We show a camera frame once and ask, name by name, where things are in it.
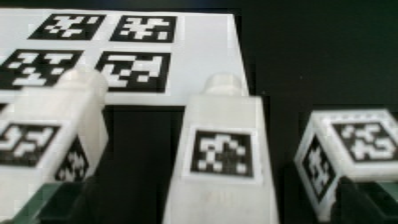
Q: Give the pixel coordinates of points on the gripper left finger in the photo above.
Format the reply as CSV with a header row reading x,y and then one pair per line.
x,y
59,205

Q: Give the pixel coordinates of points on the white tagged cube near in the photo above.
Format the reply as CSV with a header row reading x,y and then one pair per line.
x,y
347,149

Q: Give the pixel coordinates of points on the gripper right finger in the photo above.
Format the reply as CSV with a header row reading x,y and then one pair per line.
x,y
367,202

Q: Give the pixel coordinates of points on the white chair leg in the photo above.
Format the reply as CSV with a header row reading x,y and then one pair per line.
x,y
52,136
221,191

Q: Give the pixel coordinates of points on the white tag plate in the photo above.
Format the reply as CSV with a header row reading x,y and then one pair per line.
x,y
157,51

